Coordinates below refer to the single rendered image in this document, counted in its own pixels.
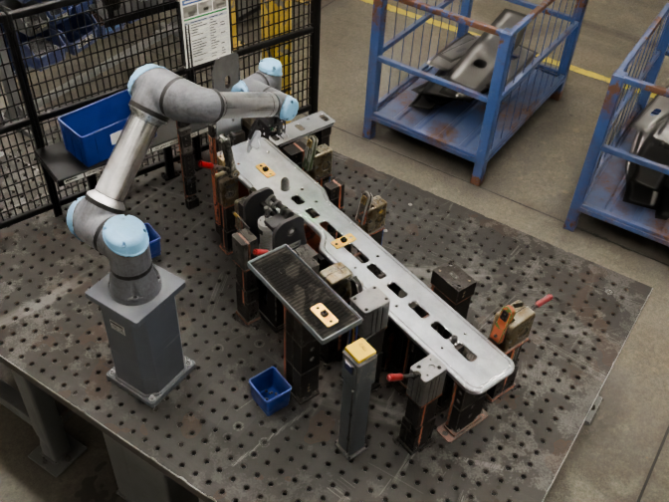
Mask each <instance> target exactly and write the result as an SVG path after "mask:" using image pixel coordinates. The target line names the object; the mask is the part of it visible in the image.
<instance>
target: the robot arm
mask: <svg viewBox="0 0 669 502"><path fill-rule="evenodd" d="M258 68H259V71H257V72H255V73H254V74H253V75H251V76H249V77H247V78H246V79H244V80H242V81H240V82H239V83H237V84H236V85H235V86H233V87H232V90H231V92H219V91H217V90H216V89H207V88H204V87H201V86H199V85H196V84H194V83H192V82H190V81H188V80H186V79H184V78H182V77H180V76H178V75H176V74H174V73H172V72H170V71H169V70H167V69H166V68H164V67H160V66H157V65H154V64H147V65H144V66H142V67H140V68H138V69H137V70H136V71H135V72H134V73H133V74H132V75H131V77H130V79H129V81H128V85H127V87H128V93H129V95H130V97H131V99H130V101H129V103H128V106H129V109H130V114H129V116H128V119H127V121H126V123H125V125H124V127H123V129H122V131H121V133H120V136H119V138H118V140H117V142H116V144H115V146H114V148H113V150H112V153H111V156H110V158H109V160H108V162H107V164H106V166H105V169H104V171H103V173H102V175H101V177H100V179H99V181H98V183H97V186H96V188H95V189H93V190H90V191H88V192H87V193H86V196H82V197H79V198H78V199H77V201H74V202H73V203H72V205H71V206H70V208H69V210H68V214H67V225H68V227H69V229H70V231H71V232H72V233H73V234H74V235H75V236H76V237H77V238H78V239H80V240H81V241H83V242H85V243H87V244H88V245H90V246H91V247H93V248H94V249H95V250H97V251H99V252H100V253H101V254H103V255H104V256H106V257H107V258H108V259H109V262H110V267H111V273H110V278H109V283H108V287H109V292H110V295H111V297H112V299H113V300H115V301H116V302H117V303H119V304H122V305H126V306H138V305H142V304H145V303H148V302H150V301H151V300H153V299H154V298H155V297H156V296H157V295H158V294H159V292H160V290H161V287H162V283H161V277H160V274H159V272H158V271H157V270H156V268H155V267H154V265H153V264H152V260H151V254H150V248H149V237H148V233H147V231H146V228H145V225H144V224H143V222H142V221H141V220H139V219H138V218H136V217H134V216H132V215H128V216H124V212H125V207H124V204H123V201H124V199H125V197H126V195H127V193H128V191H129V188H130V186H131V184H132V182H133V180H134V178H135V176H136V174H137V172H138V170H139V167H140V165H141V163H142V161H143V159H144V157H145V155H146V153H147V151H148V148H149V146H150V144H151V142H152V140H153V138H154V136H155V134H156V132H157V130H158V127H159V126H161V125H164V124H167V122H168V119H172V120H175V121H178V122H182V123H190V124H213V123H217V122H219V121H220V120H221V119H241V118H255V121H254V122H253V124H252V125H251V127H250V129H249V133H248V140H247V152H248V153H249V152H250V150H251V148H252V147H254V148H256V149H258V148H259V147H260V142H259V138H260V136H261V132H260V131H259V128H260V129H261V130H262V131H263V132H264V133H265V137H266V138H267V139H269V136H271V135H276V134H277V135H279V136H280V137H281V138H282V139H284V138H285V135H286V136H287V137H289V136H288V135H287V134H286V121H290V120H292V119H293V118H294V117H295V116H296V114H297V112H298V109H299V103H298V101H297V100H296V99H294V98H292V97H291V96H290V95H286V94H284V93H282V92H281V88H282V75H283V73H282V64H281V62H280V61H279V60H276V59H274V58H265V59H263V60H261V61H260V63H259V67H258ZM283 124H284V125H285V128H283Z"/></svg>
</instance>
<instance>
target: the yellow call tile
mask: <svg viewBox="0 0 669 502"><path fill-rule="evenodd" d="M345 350H346V351H347V352H348V353H349V354H350V355H351V356H352V357H353V358H354V359H355V360H356V361H357V363H358V364H360V363H361V362H363V361H365V360H366V359H368V358H370V357H372V356H373V355H375V354H376V350H375V349H374V348H373V347H372V346H371V345H370V344H369V343H368V342H367V341H366V340H365V339H364V338H360V339H359V340H357V341H355V342H353V343H352V344H350V345H348V346H346V347H345Z"/></svg>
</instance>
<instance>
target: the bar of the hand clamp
mask: <svg viewBox="0 0 669 502"><path fill-rule="evenodd" d="M230 138H232V139H236V135H235V133H234V132H233V131H230V133H229V135H226V136H225V133H222V134H220V135H219V141H218V142H217V143H218V144H220V143H221V147H222V151H223V155H224V159H225V163H226V166H227V167H230V170H231V172H228V173H232V171H233V170H235V169H237V168H236V163H235V159H234V155H233V151H232V146H231V142H230Z"/></svg>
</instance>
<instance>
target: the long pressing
mask: <svg viewBox="0 0 669 502"><path fill-rule="evenodd" d="M259 142H260V147H259V148H258V149H256V148H254V147H252V148H251V150H250V152H249V153H248V152H247V141H243V142H241V143H238V144H236V145H233V146H232V151H233V155H234V159H235V163H236V168H237V169H238V170H239V171H240V175H239V176H238V180H239V181H240V182H241V183H242V184H243V185H244V186H245V187H246V188H247V189H249V188H251V187H253V186H255V187H256V188H257V189H258V190H259V189H261V188H263V187H267V186H268V187H270V188H272V189H273V191H274V195H276V198H277V199H280V200H281V201H282V204H283V205H287V206H288V207H289V209H292V210H293V211H294V212H295V213H296V214H299V215H301V216H302V217H303V218H304V222H305V223H306V224H307V225H308V226H309V227H310V228H311V229H312V230H313V231H314V232H316V233H317V234H318V235H319V236H320V238H321V242H320V246H319V252H320V254H321V255H322V256H323V257H324V258H325V259H326V260H327V261H328V262H329V263H330V264H331V265H332V264H334V263H337V262H342V263H343V264H344V265H345V266H346V267H347V268H348V269H349V270H350V271H351V272H352V277H354V276H357V277H358V278H359V279H360V280H361V281H362V283H363V291H364V290H366V289H367V288H369V287H371V286H377V287H378V288H379V289H380V290H381V291H382V292H383V293H384V294H385V295H386V296H387V297H389V299H390V306H389V314H388V319H389V320H390V321H391V322H392V323H393V324H394V325H395V326H396V327H397V328H398V329H399V330H400V331H401V332H402V333H403V334H404V335H405V336H406V337H408V338H409V339H410V340H411V341H412V342H413V343H414V344H415V345H416V346H417V347H418V348H419V349H420V350H421V351H422V352H423V353H424V354H426V355H427V356H429V355H431V354H432V355H434V356H435V357H436V358H438V359H439V360H440V361H441V362H442V363H443V364H444V365H445V366H446V367H447V373H446V374H447V375H448V376H449V377H450V378H451V379H452V380H453V381H454V382H456V383H457V384H458V385H459V386H460V387H462V388H463V389H464V390H465V391H466V392H468V393H470V394H475V395H477V394H482V393H484V392H485V391H487V390H488V389H490V388H491V387H493V386H494V385H496V384H497V383H499V382H500V381H502V380H503V379H505V378H506V377H508V376H509V375H511V374H512V373H513V371H514V369H515V365H514V362H513V361H512V360H511V359H510V358H509V357H508V356H507V355H506V354H504V353H503V352H502V351H501V350H500V349H499V348H498V347H496V346H495V345H494V344H493V343H492V342H491V341H490V340H488V339H487V338H486V337H485V336H484V335H483V334H482V333H480V332H479V331H478V330H477V329H476V328H475V327H474V326H472V325H471V324H470V323H469V322H468V321H467V320H465V319H464V318H463V317H462V316H461V315H460V314H459V313H457V312H456V311H455V310H454V309H453V308H452V307H451V306H449V305H448V304H447V303H446V302H445V301H444V300H443V299H441V298H440V297H439V296H438V295H437V294H436V293H434V292H433V291H432V290H431V289H430V288H429V287H428V286H426V285H425V284H424V283H423V282H422V281H421V280H420V279H418V278H417V277H416V276H415V275H414V274H413V273H412V272H410V271H409V270H408V269H407V268H406V267H405V266H404V265H402V264H401V263H400V262H399V261H398V260H397V259H395V258H394V257H393V256H392V255H391V254H390V253H389V252H387V251H386V250H385V249H384V248H383V247H382V246H381V245H379V244H378V243H377V242H376V241H375V240H374V239H373V238H371V237H370V236H369V235H368V234H367V233H366V232H365V231H363V230H362V229H361V228H360V227H359V226H358V225H356V224H355V223H354V222H353V221H352V220H351V219H350V218H348V217H347V216H346V215H345V214H344V213H343V212H342V211H340V210H339V209H338V208H337V207H336V206H335V205H334V204H332V203H331V202H330V200H329V197H328V195H327V192H326V190H325V189H324V188H323V187H322V186H320V185H319V184H318V183H317V182H316V181H315V180H314V179H312V178H311V177H310V176H309V175H308V174H307V173H305V172H304V171H303V170H302V169H301V168H300V167H298V166H297V165H296V164H295V163H294V162H293V161H292V160H290V159H289V158H288V157H287V156H286V155H285V154H283V153H282V152H281V151H280V150H279V149H278V148H276V147H275V146H274V145H273V144H272V143H271V142H269V141H268V140H267V139H266V138H264V137H260V138H259ZM267 151H268V152H269V153H267ZM263 162H264V163H265V164H266V165H267V166H269V167H270V168H271V169H272V170H273V171H274V172H275V173H276V175H274V176H271V177H269V178H268V177H266V176H265V175H264V174H263V173H262V172H261V171H260V170H259V169H258V168H257V167H256V165H258V164H260V163H263ZM237 163H240V164H237ZM283 177H288V178H289V180H290V190H288V191H283V190H281V180H282V178H283ZM302 189H303V190H302ZM294 196H299V197H300V198H301V199H302V200H303V201H304V203H303V204H300V205H299V204H297V203H296V202H295V201H293V200H292V199H291V198H292V197H294ZM315 201H317V202H315ZM308 209H312V210H313V211H315V212H316V213H317V214H318V215H319V217H318V218H312V217H311V216H310V215H309V214H308V213H307V212H306V210H308ZM323 222H327V223H328V224H329V225H330V226H331V227H332V228H333V229H335V230H336V231H337V232H338V233H339V234H340V235H341V236H344V235H346V234H348V233H351V234H352V235H353V236H354V237H355V238H356V240H355V241H353V242H351V243H349V244H351V245H352V246H353V247H355V248H356V249H357V250H358V251H359V252H360V253H361V254H362V255H363V256H365V257H366V258H367V259H368V260H369V261H368V262H366V263H361V262H359V261H358V260H357V259H356V258H355V257H354V256H353V255H352V254H351V253H350V252H348V251H347V250H346V249H345V248H344V246H345V245H344V246H342V247H340V248H338V249H336V248H335V247H334V246H332V245H331V242H332V241H334V240H335V239H334V238H333V237H332V236H331V235H330V234H329V233H328V232H326V231H325V230H324V229H323V227H322V226H321V225H320V224H321V223H323ZM376 256H379V257H376ZM371 264H373V265H375V266H376V267H377V268H378V269H379V270H380V271H381V272H382V273H384V274H385V277H384V278H382V279H378V278H377V277H376V276H375V275H374V274H373V273H371V272H370V271H369V270H368V269H367V268H366V267H367V266H369V265H371ZM354 267H355V268H356V269H354ZM390 283H395V284H396V285H397V286H398V287H399V288H400V289H401V290H402V291H404V292H405V293H406V294H407V296H406V297H404V298H399V297H398V296H397V295H396V294H395V293H393V292H392V291H391V290H390V289H389V288H388V287H387V285H388V284H390ZM412 302H415V303H417V304H418V305H419V306H420V307H421V308H422V309H424V310H425V311H426V312H427V313H428V314H429V316H428V317H426V318H421V317H420V316H419V315H418V314H417V313H415V312H414V311H413V310H412V309H411V308H410V307H409V306H408V305H409V304H411V303H412ZM396 305H397V306H398V307H395V306H396ZM436 322H437V323H439V324H440V325H441V326H442V327H444V328H445V329H446V330H447V331H448V332H449V333H450V334H451V335H452V336H453V335H457V336H458V343H456V344H455V345H453V344H452V343H451V342H450V341H449V340H450V339H451V338H450V339H447V340H446V339H444V338H443V337H442V336H441V335H440V334H438V333H437V332H436V331H435V330H434V329H433V328H432V327H431V325H432V324H434V323H436ZM464 334H466V335H464ZM458 344H462V345H464V346H465V347H466V348H467V349H468V350H469V351H470V352H471V353H472V354H474V355H475V356H476V359H475V360H473V361H472V362H470V361H468V360H467V359H466V358H465V357H464V356H463V355H462V354H460V353H459V352H458V351H457V350H456V349H455V346H457V345H458ZM441 348H443V349H441Z"/></svg>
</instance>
